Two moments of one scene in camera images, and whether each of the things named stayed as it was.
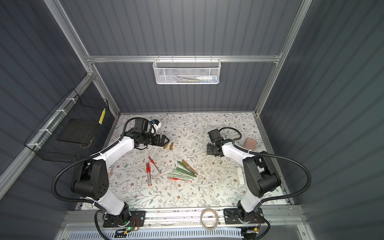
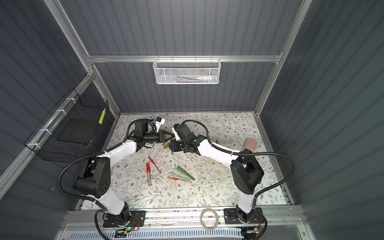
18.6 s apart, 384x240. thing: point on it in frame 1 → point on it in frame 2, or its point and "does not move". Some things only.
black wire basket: x=78 y=128 does not move
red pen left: x=147 y=170 does not move
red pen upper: x=152 y=161 does not move
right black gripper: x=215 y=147 → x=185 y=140
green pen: x=186 y=168 → x=172 y=150
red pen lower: x=178 y=179 does not move
